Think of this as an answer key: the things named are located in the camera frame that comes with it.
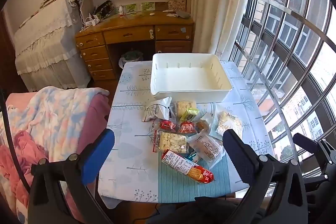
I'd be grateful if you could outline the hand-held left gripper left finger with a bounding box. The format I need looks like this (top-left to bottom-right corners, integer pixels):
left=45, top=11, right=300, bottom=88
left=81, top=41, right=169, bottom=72
left=28, top=129, right=115, bottom=224

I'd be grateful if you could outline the clear soda cracker packet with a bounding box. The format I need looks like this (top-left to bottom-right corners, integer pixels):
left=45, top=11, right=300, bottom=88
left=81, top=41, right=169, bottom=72
left=188, top=133, right=223, bottom=163

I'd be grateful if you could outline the small red snack packet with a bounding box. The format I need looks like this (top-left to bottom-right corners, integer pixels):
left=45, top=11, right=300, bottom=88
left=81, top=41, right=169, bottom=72
left=178, top=121, right=197, bottom=134
left=157, top=120, right=177, bottom=132

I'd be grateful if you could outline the brown wooden door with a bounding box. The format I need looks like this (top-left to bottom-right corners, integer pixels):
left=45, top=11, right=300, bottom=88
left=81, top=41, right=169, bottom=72
left=0, top=11, right=16, bottom=93

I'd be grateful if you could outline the wooden desk with drawers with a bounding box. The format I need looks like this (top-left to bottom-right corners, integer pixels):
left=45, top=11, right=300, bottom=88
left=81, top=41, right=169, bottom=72
left=75, top=10, right=195, bottom=81

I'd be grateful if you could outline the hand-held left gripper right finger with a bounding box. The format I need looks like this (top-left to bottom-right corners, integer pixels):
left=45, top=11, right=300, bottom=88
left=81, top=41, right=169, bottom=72
left=223, top=129, right=315, bottom=224

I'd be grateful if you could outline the metal window grille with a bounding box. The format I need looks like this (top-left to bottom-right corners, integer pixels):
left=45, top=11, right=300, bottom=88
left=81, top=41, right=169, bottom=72
left=231, top=0, right=336, bottom=188

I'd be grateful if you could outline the clear rice cracker packet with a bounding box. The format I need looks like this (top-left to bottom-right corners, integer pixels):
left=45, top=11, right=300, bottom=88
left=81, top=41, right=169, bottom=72
left=172, top=100, right=198, bottom=121

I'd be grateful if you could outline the brown cake packet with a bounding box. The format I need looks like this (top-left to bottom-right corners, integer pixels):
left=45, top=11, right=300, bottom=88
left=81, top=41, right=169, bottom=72
left=195, top=119, right=212, bottom=134

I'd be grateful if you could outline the tree print tablecloth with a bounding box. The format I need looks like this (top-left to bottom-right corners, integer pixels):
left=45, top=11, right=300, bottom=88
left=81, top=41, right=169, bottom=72
left=98, top=60, right=275, bottom=210

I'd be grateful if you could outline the trash bin with bag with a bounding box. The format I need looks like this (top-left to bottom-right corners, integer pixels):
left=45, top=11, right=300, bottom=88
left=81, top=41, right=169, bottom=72
left=119, top=51, right=143, bottom=69

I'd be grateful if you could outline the white plastic bin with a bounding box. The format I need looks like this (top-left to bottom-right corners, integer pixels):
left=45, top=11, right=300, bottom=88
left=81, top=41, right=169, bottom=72
left=150, top=53, right=233, bottom=103

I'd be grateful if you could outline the grey cloth cap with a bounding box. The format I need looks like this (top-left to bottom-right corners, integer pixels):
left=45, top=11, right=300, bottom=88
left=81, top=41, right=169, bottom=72
left=176, top=9, right=193, bottom=19

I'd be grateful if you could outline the small green snack packet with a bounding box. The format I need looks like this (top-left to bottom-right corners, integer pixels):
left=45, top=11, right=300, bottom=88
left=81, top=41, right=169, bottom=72
left=180, top=108, right=200, bottom=122

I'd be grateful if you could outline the white lace covered cabinet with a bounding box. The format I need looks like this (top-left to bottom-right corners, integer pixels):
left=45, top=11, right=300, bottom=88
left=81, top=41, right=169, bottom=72
left=13, top=0, right=91, bottom=92

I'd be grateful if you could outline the small cardboard box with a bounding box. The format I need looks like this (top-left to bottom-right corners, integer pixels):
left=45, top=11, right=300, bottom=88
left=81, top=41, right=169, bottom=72
left=168, top=0, right=187, bottom=12

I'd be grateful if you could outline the leaf print crisp packet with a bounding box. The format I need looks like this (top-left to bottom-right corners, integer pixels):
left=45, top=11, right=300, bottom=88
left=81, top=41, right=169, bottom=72
left=210, top=106, right=243, bottom=139

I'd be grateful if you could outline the cream curtain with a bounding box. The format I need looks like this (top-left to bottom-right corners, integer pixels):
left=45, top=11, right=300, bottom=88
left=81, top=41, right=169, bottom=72
left=190, top=0, right=256, bottom=62

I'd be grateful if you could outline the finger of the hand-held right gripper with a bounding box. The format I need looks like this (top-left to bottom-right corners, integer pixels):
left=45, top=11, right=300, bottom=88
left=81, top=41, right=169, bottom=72
left=292, top=132, right=325, bottom=159

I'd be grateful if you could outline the white black snack bag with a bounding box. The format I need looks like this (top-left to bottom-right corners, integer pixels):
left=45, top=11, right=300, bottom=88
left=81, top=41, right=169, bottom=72
left=142, top=97, right=172, bottom=122

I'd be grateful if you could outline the clear white puff packet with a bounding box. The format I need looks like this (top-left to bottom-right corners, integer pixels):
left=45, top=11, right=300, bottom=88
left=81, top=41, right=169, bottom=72
left=153, top=130, right=189, bottom=153

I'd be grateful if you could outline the pastel floral blanket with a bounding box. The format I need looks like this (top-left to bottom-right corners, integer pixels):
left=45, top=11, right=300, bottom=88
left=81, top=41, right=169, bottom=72
left=0, top=86, right=110, bottom=224

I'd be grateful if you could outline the red white milk carton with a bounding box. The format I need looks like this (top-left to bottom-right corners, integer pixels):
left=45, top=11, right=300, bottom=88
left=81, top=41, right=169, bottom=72
left=161, top=149, right=215, bottom=184

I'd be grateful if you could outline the blue silver snack packet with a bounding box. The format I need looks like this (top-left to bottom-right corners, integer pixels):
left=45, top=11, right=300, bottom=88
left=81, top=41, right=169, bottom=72
left=187, top=151, right=200, bottom=163

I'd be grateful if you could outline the coral pink cloth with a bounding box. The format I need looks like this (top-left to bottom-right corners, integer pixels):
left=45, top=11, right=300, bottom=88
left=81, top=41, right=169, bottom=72
left=0, top=130, right=48, bottom=203

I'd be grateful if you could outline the teal striped placemat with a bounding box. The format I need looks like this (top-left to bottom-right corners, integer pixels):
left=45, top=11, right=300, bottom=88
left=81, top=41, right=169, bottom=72
left=157, top=151, right=231, bottom=204

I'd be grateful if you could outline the dark floral pencil case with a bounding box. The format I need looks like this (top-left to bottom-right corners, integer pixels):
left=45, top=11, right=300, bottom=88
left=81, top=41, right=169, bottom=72
left=93, top=0, right=115, bottom=20

